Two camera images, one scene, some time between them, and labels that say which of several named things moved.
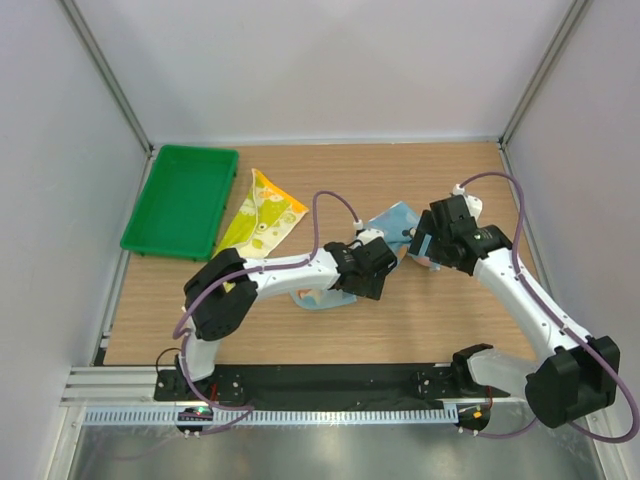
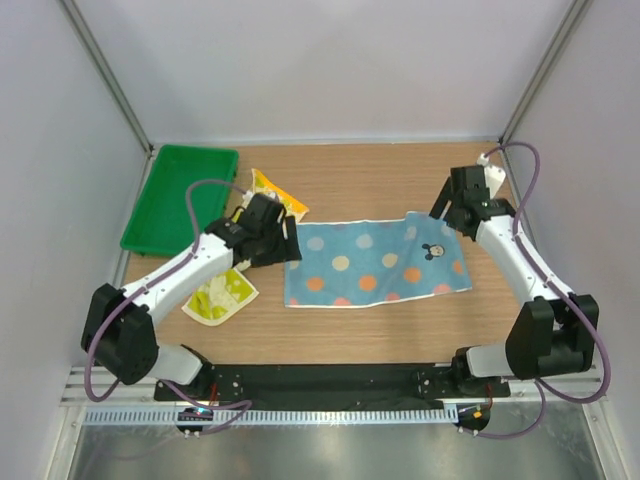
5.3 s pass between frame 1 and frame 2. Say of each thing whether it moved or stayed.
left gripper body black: moved
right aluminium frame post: stayed
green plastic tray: stayed
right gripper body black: moved
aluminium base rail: stayed
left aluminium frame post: stayed
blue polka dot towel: moved
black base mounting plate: stayed
